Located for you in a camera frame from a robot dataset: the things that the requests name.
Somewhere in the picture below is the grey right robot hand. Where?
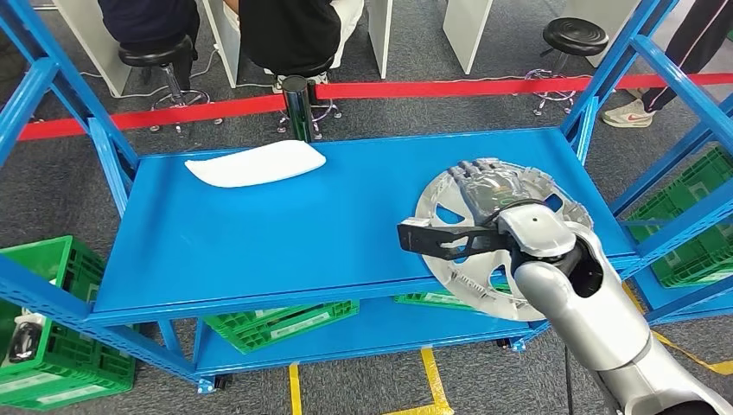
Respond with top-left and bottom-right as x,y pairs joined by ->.
448,159 -> 554,227

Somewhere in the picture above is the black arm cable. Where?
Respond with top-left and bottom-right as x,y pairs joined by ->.
564,343 -> 576,415

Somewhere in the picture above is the black chrome stanchion post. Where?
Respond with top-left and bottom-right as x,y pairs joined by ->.
281,74 -> 317,144

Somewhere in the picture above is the white curved plastic panel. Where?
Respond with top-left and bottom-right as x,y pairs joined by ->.
184,139 -> 328,189

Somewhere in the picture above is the blue metal shelf rack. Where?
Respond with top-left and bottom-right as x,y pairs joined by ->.
609,91 -> 733,328
0,0 -> 733,396

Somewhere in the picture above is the silver grey wheel cover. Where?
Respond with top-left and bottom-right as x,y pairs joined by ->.
413,157 -> 595,323

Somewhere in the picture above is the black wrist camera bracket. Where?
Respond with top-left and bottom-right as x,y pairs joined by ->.
396,217 -> 517,264

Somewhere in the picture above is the black oval part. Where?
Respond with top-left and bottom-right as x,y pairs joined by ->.
8,322 -> 42,365

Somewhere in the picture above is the person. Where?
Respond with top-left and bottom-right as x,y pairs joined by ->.
97,0 -> 201,90
223,0 -> 366,93
601,0 -> 733,130

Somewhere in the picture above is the yellow floor tape outline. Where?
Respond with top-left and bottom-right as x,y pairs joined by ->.
621,283 -> 733,376
288,348 -> 455,415

